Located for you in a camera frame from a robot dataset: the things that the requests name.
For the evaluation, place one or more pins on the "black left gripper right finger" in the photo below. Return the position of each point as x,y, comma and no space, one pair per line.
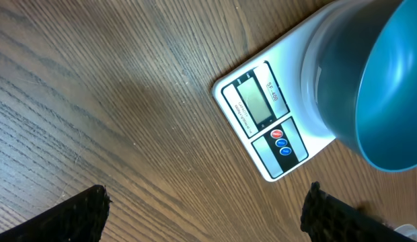
325,218

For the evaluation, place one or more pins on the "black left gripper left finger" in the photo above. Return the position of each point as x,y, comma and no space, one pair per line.
80,218

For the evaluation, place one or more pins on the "white digital kitchen scale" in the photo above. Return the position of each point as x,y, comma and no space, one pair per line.
270,100

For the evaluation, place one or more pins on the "blue bowl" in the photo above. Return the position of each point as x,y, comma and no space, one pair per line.
367,88

